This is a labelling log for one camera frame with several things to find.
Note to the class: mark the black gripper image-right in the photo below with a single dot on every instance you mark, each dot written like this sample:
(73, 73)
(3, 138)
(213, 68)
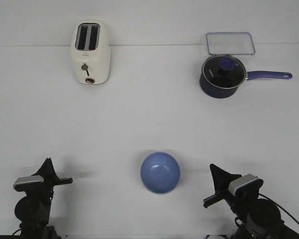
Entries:
(239, 203)

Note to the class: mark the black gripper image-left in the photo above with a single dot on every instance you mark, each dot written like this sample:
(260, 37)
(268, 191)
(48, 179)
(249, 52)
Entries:
(44, 190)

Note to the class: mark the blue bowl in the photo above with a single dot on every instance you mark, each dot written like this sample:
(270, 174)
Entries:
(160, 172)

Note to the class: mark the dark blue saucepan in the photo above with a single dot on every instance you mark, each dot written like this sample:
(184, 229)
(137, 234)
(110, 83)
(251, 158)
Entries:
(219, 93)

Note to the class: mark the glass pot lid blue knob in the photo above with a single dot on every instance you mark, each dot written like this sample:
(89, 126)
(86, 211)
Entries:
(224, 71)

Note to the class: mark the white two-slot toaster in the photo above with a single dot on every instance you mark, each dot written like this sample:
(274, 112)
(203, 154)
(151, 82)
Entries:
(90, 52)

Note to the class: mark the clear plastic container blue rim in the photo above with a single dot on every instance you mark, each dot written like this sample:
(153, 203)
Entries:
(232, 43)

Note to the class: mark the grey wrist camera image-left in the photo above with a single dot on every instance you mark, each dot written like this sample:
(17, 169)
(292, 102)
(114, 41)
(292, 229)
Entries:
(28, 182)

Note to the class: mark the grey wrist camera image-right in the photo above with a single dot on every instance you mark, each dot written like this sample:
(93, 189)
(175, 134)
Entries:
(237, 185)

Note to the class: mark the black cable image-right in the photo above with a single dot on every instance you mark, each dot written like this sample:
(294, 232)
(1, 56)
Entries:
(280, 207)

